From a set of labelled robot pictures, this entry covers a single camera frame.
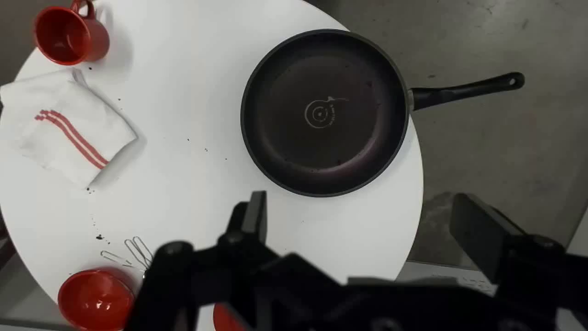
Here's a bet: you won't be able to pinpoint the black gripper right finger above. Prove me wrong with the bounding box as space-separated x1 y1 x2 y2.
449 191 588 331

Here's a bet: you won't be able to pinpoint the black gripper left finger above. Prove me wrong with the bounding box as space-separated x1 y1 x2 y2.
124 189 345 331

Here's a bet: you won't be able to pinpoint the white towel with red stripes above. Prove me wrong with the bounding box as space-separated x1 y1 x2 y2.
0 68 139 193

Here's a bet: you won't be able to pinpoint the black frying pan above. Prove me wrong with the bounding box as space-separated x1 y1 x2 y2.
238 27 527 198

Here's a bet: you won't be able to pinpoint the red plate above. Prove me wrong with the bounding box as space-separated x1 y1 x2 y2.
211 301 247 331

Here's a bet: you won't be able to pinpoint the metal paper clips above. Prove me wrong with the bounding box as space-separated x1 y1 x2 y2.
98 233 155 272

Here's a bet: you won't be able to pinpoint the red bowl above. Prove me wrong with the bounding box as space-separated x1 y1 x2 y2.
56 266 137 331

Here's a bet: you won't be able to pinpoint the red enamel mug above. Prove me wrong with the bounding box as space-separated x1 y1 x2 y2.
31 0 111 68

